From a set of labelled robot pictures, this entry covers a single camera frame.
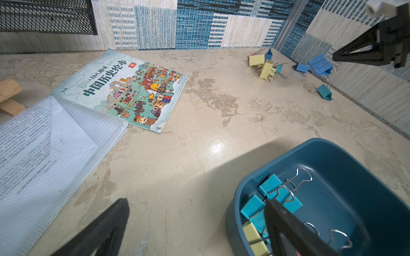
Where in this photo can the wooden tabletop easel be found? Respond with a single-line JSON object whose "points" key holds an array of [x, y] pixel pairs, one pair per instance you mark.
{"points": [[9, 89]]}

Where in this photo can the clear mesh document pouch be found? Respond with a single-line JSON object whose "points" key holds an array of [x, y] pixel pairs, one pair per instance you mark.
{"points": [[47, 152]]}

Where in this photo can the colourful Chinese history picture book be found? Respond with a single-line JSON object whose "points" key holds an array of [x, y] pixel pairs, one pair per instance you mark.
{"points": [[142, 93]]}

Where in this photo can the blue binder clip top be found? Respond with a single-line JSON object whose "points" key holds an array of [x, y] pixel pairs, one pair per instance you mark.
{"points": [[268, 55]]}

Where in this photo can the black mesh shelf rack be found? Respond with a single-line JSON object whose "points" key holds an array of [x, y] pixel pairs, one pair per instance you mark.
{"points": [[49, 17]]}

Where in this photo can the teal binder clip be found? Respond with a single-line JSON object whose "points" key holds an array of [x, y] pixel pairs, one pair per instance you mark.
{"points": [[271, 183], [253, 210]]}

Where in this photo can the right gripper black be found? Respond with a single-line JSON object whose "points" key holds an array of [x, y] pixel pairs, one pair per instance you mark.
{"points": [[394, 35]]}

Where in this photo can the teal binder clip lone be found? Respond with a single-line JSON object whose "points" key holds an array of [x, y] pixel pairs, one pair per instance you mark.
{"points": [[324, 91]]}

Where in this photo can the teal plastic storage box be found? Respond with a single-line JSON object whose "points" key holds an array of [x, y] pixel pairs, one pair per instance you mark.
{"points": [[345, 205]]}

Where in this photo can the yellow binder clip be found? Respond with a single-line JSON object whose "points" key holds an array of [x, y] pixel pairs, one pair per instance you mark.
{"points": [[258, 244], [266, 71], [256, 60]]}

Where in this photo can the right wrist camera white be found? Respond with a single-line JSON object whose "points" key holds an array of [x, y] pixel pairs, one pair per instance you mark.
{"points": [[386, 8]]}

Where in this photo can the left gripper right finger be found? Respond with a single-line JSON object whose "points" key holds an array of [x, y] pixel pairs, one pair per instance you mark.
{"points": [[280, 221]]}

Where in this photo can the yellow binder clip top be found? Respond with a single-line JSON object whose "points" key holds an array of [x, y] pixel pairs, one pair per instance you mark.
{"points": [[256, 60]]}

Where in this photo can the blue binder clip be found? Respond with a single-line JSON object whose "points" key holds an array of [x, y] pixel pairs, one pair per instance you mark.
{"points": [[302, 69], [268, 55], [322, 65]]}

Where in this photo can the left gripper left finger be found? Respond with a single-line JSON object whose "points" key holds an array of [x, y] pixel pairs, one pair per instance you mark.
{"points": [[103, 236]]}

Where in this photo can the blue binder clip by wall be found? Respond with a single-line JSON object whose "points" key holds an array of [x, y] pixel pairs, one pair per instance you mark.
{"points": [[302, 69]]}

